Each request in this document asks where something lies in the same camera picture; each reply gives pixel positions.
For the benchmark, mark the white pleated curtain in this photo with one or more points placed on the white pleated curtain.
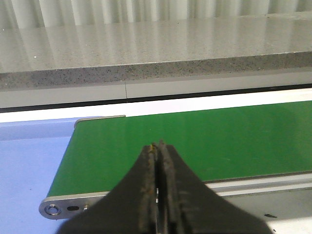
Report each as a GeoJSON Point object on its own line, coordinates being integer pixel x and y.
{"type": "Point", "coordinates": [46, 13]}

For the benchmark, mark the aluminium conveyor frame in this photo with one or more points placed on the aluminium conveyor frame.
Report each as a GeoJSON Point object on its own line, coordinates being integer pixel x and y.
{"type": "Point", "coordinates": [65, 206]}

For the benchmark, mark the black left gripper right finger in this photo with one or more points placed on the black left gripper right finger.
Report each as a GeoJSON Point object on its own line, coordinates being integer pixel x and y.
{"type": "Point", "coordinates": [188, 206]}

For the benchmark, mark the grey speckled stone counter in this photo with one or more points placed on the grey speckled stone counter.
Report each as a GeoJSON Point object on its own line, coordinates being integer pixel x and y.
{"type": "Point", "coordinates": [63, 56]}

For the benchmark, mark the green conveyor belt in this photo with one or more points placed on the green conveyor belt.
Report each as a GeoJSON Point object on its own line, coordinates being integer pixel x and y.
{"type": "Point", "coordinates": [216, 144]}

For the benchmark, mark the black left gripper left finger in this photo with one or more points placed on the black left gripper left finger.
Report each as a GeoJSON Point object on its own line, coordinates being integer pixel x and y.
{"type": "Point", "coordinates": [129, 208]}

